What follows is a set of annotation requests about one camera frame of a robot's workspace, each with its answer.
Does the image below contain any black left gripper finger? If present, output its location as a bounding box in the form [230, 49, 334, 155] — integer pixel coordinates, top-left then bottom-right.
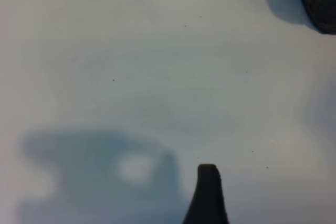
[182, 163, 232, 224]

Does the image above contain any dark brown woven basket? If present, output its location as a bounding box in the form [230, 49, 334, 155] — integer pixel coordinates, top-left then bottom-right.
[291, 0, 336, 35]

